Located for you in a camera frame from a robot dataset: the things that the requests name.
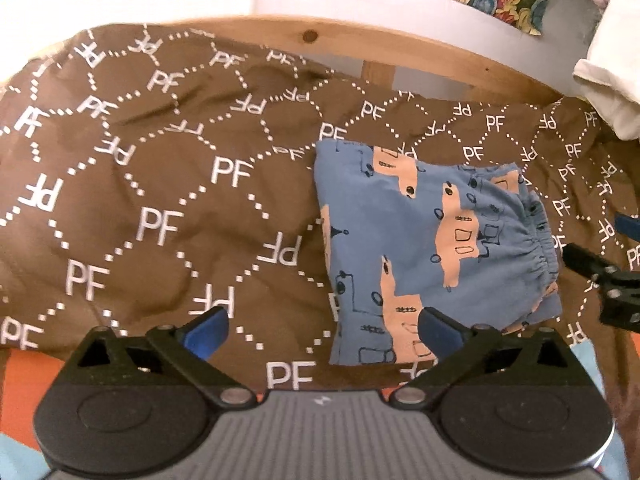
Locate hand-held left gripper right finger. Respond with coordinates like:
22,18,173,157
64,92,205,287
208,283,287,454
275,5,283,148
389,306,592,408

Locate wooden bed frame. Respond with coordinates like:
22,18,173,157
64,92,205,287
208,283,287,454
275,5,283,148
150,12,583,106

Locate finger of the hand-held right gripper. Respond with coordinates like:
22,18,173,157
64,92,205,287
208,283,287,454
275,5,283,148
614,212,640,237
562,244,640,333

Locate brown patterned blanket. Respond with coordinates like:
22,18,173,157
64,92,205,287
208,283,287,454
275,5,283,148
0,22,640,396

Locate white cloth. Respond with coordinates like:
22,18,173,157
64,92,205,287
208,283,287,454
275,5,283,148
572,0,640,141

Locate blue printed pants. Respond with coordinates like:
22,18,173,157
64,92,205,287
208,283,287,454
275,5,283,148
313,139,563,367

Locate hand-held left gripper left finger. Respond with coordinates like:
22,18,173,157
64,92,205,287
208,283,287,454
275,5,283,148
59,306,256,408

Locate orange and light blue cloth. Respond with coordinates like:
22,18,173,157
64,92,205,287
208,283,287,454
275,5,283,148
0,342,628,480

